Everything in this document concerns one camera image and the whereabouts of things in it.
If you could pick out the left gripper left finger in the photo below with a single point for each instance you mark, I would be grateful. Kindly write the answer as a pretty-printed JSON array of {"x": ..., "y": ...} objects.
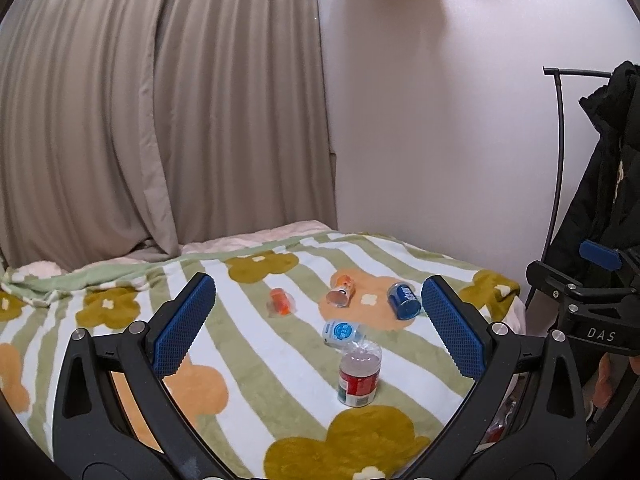
[{"x": 113, "y": 415}]

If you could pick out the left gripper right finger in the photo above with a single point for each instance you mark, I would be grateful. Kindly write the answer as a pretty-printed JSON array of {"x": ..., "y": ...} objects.
[{"x": 546, "y": 436}]

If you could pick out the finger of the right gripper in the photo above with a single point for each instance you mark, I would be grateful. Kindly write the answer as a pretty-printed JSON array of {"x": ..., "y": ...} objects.
[{"x": 607, "y": 258}]

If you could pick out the red label plastic cup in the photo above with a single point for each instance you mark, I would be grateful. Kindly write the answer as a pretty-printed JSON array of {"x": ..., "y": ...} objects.
[{"x": 358, "y": 374}]

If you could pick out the dark blue label plastic cup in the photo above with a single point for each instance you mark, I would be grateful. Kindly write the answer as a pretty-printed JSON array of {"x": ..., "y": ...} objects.
[{"x": 403, "y": 301}]

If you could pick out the small orange plastic cup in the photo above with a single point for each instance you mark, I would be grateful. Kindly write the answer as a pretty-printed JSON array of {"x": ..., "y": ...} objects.
[{"x": 280, "y": 302}]

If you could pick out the light blue label plastic cup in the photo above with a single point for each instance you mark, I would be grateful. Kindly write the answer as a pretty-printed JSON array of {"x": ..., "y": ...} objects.
[{"x": 341, "y": 335}]

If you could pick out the orange label clear plastic cup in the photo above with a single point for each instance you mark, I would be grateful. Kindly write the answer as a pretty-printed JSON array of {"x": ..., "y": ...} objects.
[{"x": 341, "y": 293}]

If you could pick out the black hanging jacket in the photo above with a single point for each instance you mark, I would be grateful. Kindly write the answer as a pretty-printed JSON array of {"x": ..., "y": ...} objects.
[{"x": 605, "y": 207}]

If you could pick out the floral striped blanket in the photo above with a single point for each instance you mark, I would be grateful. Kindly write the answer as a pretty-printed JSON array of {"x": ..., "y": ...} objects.
[{"x": 261, "y": 389}]

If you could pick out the beige curtain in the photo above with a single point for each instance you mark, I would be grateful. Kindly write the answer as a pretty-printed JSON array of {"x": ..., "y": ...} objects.
[{"x": 130, "y": 125}]

